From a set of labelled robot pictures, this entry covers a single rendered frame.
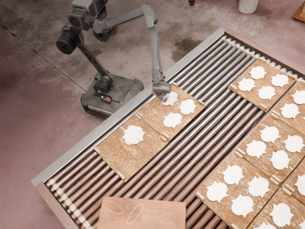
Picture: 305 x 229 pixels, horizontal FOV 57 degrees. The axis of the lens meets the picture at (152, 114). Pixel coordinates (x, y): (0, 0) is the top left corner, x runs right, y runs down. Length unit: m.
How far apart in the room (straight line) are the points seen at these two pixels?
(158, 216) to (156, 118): 0.74
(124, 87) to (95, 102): 0.36
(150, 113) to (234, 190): 0.81
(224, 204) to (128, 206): 0.59
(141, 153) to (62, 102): 1.87
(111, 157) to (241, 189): 0.88
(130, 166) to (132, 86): 1.46
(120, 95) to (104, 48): 1.12
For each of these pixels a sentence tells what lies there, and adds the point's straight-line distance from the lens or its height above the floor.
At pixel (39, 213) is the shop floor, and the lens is 3.11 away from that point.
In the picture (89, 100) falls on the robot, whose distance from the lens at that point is 3.24.
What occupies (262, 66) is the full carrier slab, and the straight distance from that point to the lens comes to 2.53.
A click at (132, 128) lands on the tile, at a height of 0.96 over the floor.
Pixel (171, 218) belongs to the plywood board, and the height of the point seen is 1.04.
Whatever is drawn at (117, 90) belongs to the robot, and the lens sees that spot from 3.22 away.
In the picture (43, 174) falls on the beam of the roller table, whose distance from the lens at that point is 2.15.
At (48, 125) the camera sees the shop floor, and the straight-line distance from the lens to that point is 3.52.
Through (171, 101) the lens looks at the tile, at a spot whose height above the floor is 0.94.
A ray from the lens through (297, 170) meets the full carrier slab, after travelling 2.08.
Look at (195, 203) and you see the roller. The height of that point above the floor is 0.92.
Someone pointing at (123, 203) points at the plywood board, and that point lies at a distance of 1.78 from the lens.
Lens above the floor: 2.73
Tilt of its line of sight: 56 degrees down
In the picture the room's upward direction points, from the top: 8 degrees counter-clockwise
